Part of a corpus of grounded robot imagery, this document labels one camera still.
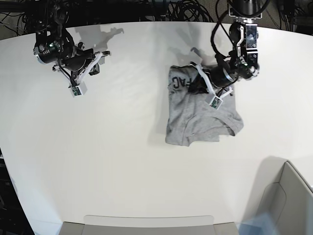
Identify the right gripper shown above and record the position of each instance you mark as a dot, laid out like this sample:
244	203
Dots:
81	63

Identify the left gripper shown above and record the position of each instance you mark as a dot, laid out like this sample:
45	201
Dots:
214	80

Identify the grey T-shirt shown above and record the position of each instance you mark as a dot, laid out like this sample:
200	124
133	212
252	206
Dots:
190	116

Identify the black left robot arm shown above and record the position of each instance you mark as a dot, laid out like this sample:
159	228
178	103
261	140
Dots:
242	61

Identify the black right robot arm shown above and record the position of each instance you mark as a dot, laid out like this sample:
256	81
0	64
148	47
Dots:
54	44

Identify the grey bin at right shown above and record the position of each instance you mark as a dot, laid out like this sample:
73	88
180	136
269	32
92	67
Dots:
286	207

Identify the grey chair back front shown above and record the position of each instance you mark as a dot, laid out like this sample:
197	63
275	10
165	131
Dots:
108	225

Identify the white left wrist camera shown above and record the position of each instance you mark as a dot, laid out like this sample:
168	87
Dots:
216	102

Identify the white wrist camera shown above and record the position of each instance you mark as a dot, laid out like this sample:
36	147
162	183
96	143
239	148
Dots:
78	90
216	102

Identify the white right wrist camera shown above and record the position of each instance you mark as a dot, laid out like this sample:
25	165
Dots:
78	90

